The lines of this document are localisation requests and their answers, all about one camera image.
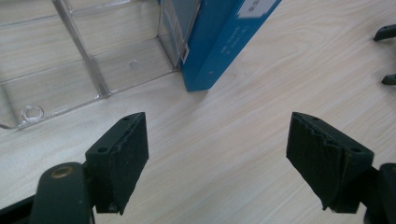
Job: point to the blue book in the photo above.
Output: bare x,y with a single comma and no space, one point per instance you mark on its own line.
214,46

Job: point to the clear acrylic book rack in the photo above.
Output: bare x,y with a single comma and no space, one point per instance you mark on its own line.
87,62

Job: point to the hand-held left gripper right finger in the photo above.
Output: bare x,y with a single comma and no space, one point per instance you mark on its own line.
330,161

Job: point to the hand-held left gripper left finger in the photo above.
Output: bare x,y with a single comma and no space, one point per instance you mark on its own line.
121,161

